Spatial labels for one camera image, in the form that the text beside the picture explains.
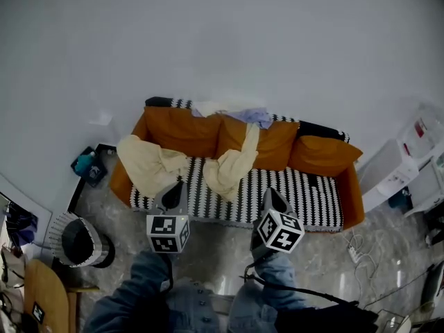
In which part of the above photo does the wooden chair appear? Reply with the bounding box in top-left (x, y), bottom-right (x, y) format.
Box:
top-left (23, 258), bottom-right (101, 333)

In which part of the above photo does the purple blue cloth bundle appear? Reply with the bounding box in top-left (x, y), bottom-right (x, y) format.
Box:
top-left (4, 201), bottom-right (39, 248)

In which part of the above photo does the grey striped laundry basket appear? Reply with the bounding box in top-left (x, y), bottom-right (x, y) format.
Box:
top-left (48, 211), bottom-right (116, 269)

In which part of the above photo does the white clothes piece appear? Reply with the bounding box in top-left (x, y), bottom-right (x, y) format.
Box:
top-left (191, 98), bottom-right (244, 119)

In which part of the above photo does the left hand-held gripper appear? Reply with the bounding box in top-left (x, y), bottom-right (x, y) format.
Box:
top-left (146, 180), bottom-right (191, 255)

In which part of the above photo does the long cream clothes piece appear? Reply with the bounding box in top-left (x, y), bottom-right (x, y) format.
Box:
top-left (202, 123), bottom-right (262, 203)

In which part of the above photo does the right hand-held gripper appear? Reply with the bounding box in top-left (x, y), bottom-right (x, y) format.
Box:
top-left (250, 187), bottom-right (306, 260)

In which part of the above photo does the orange sofa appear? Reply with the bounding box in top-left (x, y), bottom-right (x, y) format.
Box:
top-left (110, 96), bottom-right (366, 234)

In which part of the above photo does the person's left forearm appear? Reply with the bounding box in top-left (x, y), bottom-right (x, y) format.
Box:
top-left (84, 250), bottom-right (173, 333)

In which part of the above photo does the person's denim jacket torso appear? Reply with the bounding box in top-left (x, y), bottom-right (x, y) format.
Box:
top-left (165, 277), bottom-right (278, 333)

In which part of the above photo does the orange back cushion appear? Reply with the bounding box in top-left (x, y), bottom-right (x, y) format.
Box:
top-left (288, 135), bottom-right (364, 178)
top-left (214, 114), bottom-right (301, 170)
top-left (144, 105), bottom-right (223, 160)

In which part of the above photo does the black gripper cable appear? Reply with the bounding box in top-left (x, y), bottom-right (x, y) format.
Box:
top-left (239, 255), bottom-right (360, 307)

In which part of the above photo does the person's right forearm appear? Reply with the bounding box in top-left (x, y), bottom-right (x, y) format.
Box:
top-left (231, 251), bottom-right (315, 325)

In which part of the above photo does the white power cable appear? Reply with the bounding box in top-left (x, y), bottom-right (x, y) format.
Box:
top-left (338, 228), bottom-right (382, 311)

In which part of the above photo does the white cabinet unit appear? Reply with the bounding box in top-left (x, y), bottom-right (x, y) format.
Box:
top-left (356, 103), bottom-right (444, 219)

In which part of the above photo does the black white patterned seat cover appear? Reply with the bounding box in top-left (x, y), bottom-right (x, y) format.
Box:
top-left (129, 156), bottom-right (345, 231)

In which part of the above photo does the wide cream clothes piece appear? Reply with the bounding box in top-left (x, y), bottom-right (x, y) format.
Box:
top-left (116, 134), bottom-right (191, 199)

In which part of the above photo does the lavender clothes piece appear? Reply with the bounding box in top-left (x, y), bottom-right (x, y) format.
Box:
top-left (221, 107), bottom-right (274, 130)

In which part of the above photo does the black white patterned back throw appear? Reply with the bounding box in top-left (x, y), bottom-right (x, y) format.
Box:
top-left (144, 96), bottom-right (351, 144)

